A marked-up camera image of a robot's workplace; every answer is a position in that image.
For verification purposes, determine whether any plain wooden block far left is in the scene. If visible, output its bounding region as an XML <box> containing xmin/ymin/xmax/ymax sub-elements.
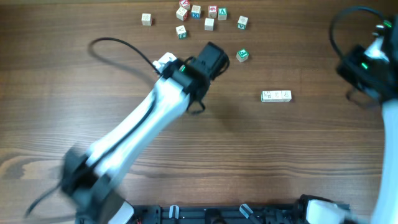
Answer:
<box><xmin>141</xmin><ymin>13</ymin><xmax>152</xmax><ymax>26</ymax></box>

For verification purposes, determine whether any red 9 block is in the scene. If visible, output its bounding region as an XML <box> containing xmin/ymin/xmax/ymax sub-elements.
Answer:
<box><xmin>208</xmin><ymin>5</ymin><xmax>218</xmax><ymax>19</ymax></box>

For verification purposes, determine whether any green A block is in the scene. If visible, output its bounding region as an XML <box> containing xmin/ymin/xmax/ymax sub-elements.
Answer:
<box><xmin>218</xmin><ymin>7</ymin><xmax>228</xmax><ymax>20</ymax></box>

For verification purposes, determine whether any plain wooden block centre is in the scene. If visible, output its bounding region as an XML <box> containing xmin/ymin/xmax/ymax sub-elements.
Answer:
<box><xmin>205</xmin><ymin>18</ymin><xmax>215</xmax><ymax>31</ymax></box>

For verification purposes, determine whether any red letter block top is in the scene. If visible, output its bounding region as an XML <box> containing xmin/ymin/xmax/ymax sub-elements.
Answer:
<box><xmin>179</xmin><ymin>0</ymin><xmax>190</xmax><ymax>11</ymax></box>

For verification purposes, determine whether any blue P wooden block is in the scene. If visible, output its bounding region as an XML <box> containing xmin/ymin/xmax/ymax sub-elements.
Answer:
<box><xmin>272</xmin><ymin>91</ymin><xmax>283</xmax><ymax>102</ymax></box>

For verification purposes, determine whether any green E block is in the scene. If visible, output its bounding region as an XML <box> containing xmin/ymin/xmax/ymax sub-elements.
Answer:
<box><xmin>236</xmin><ymin>49</ymin><xmax>249</xmax><ymax>63</ymax></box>

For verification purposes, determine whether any plain wooden block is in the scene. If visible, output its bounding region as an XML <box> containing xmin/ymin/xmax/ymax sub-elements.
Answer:
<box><xmin>141</xmin><ymin>13</ymin><xmax>152</xmax><ymax>26</ymax></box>
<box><xmin>205</xmin><ymin>18</ymin><xmax>215</xmax><ymax>31</ymax></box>

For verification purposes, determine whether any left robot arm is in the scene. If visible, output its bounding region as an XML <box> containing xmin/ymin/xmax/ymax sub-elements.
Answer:
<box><xmin>60</xmin><ymin>42</ymin><xmax>230</xmax><ymax>223</ymax></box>

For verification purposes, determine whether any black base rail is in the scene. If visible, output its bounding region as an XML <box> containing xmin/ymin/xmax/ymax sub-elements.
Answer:
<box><xmin>74</xmin><ymin>203</ymin><xmax>352</xmax><ymax>224</ymax></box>

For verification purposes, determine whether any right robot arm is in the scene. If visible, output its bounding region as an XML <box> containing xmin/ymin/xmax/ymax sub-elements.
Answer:
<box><xmin>328</xmin><ymin>7</ymin><xmax>397</xmax><ymax>223</ymax></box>

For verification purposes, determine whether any green V block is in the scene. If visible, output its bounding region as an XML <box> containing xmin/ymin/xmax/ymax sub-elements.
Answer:
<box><xmin>237</xmin><ymin>16</ymin><xmax>248</xmax><ymax>30</ymax></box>

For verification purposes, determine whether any wooden picture block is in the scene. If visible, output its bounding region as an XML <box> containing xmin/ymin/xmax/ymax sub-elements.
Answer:
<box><xmin>261</xmin><ymin>91</ymin><xmax>273</xmax><ymax>103</ymax></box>

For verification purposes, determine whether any red edged wooden block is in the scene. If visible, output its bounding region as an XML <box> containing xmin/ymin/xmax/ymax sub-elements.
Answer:
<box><xmin>176</xmin><ymin>7</ymin><xmax>188</xmax><ymax>21</ymax></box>

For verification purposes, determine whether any left camera cable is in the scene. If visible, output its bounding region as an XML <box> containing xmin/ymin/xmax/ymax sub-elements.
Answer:
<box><xmin>24</xmin><ymin>37</ymin><xmax>162</xmax><ymax>218</ymax></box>

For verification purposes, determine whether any green side block left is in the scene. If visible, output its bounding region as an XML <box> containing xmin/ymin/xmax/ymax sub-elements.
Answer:
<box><xmin>175</xmin><ymin>25</ymin><xmax>187</xmax><ymax>39</ymax></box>

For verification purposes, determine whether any blue X block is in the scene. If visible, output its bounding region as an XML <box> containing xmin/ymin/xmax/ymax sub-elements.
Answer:
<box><xmin>191</xmin><ymin>5</ymin><xmax>201</xmax><ymax>19</ymax></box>

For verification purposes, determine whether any blue edged wooden block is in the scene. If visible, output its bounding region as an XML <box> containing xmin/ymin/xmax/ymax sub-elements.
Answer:
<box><xmin>281</xmin><ymin>90</ymin><xmax>292</xmax><ymax>102</ymax></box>

